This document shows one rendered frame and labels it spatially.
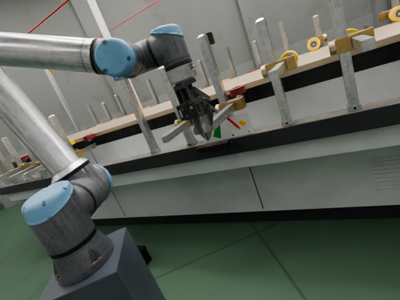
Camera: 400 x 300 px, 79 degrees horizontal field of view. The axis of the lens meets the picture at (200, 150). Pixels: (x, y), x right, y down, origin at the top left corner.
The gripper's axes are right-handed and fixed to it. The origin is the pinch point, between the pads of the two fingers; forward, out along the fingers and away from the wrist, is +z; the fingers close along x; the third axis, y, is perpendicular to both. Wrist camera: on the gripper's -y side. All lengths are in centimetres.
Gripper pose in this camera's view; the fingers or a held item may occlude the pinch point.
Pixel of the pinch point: (208, 135)
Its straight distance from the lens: 85.9
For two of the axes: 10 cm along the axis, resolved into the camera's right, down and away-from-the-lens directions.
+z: 3.5, 8.9, 2.8
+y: -4.0, 4.1, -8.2
